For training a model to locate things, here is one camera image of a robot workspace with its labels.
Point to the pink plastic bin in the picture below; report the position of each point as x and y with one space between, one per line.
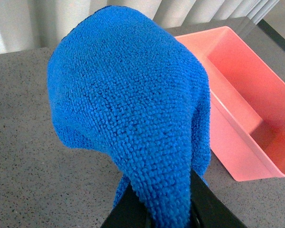
247 123

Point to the white pleated curtain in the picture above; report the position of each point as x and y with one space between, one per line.
29 24

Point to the blue microfiber cloth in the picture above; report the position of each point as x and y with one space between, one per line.
121 85

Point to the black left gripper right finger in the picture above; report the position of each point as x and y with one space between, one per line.
206 210

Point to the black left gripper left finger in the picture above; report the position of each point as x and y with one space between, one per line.
129 213

